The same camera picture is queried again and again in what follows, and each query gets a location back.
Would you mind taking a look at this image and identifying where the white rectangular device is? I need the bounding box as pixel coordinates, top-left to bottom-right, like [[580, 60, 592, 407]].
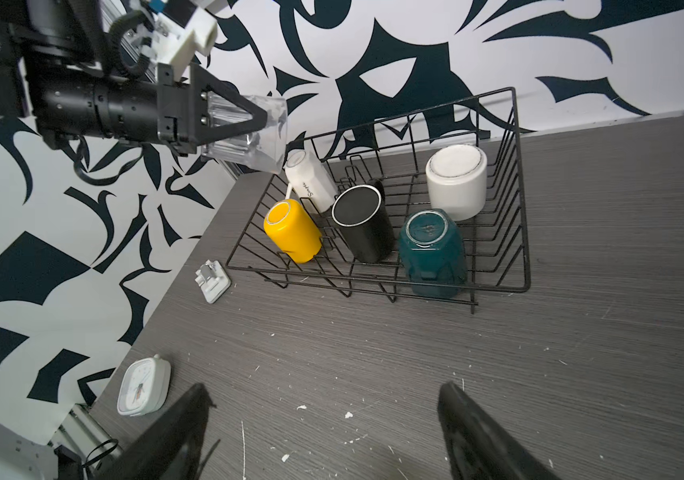
[[195, 260, 232, 304]]

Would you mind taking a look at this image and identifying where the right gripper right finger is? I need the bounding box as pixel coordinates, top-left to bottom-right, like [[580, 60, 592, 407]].
[[437, 382, 558, 480]]

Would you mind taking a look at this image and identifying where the black mug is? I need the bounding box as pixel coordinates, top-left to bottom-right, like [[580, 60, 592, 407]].
[[331, 179, 395, 263]]

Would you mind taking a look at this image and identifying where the dark green mug white inside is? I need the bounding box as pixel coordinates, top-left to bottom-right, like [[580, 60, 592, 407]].
[[398, 209, 468, 299]]

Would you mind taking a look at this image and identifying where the yellow mug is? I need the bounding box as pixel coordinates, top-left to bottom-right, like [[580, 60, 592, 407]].
[[263, 199, 322, 264]]

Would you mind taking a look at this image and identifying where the white mug red inside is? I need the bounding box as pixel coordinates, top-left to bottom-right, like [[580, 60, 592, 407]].
[[425, 145, 488, 223]]

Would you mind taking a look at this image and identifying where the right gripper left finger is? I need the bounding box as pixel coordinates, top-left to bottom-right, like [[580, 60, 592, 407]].
[[98, 383, 213, 479]]

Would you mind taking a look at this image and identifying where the clear glass cup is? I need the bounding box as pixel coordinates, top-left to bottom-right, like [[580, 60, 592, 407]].
[[201, 93, 288, 174]]

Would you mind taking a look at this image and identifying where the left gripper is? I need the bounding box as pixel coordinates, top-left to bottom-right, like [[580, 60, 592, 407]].
[[29, 64, 267, 154]]

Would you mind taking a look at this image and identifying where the black wire dish rack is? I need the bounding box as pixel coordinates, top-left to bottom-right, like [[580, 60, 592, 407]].
[[226, 87, 532, 308]]

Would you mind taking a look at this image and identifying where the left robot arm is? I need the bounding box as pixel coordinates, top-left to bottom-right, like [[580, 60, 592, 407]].
[[0, 1, 268, 154]]

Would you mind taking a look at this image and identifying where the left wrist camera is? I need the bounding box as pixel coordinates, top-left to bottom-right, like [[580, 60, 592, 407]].
[[127, 0, 229, 81]]

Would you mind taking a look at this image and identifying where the square white clock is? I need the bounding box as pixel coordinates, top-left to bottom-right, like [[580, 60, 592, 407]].
[[116, 355, 172, 416]]

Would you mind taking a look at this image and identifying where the cream white mug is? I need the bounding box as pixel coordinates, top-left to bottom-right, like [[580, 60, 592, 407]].
[[284, 150, 337, 214]]

